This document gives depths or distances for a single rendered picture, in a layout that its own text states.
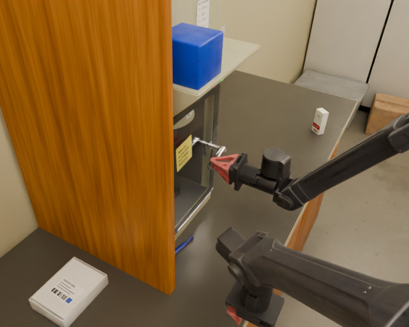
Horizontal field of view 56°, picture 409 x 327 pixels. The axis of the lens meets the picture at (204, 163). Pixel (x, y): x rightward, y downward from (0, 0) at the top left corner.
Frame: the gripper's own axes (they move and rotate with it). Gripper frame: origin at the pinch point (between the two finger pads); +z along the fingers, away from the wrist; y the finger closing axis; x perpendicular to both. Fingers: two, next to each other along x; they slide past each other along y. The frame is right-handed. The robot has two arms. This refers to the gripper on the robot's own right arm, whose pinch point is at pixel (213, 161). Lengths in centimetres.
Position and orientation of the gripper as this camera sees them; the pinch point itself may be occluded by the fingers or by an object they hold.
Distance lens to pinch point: 111.4
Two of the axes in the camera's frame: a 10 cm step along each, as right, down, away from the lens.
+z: -8.7, -3.2, 3.7
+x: -4.9, 6.9, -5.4
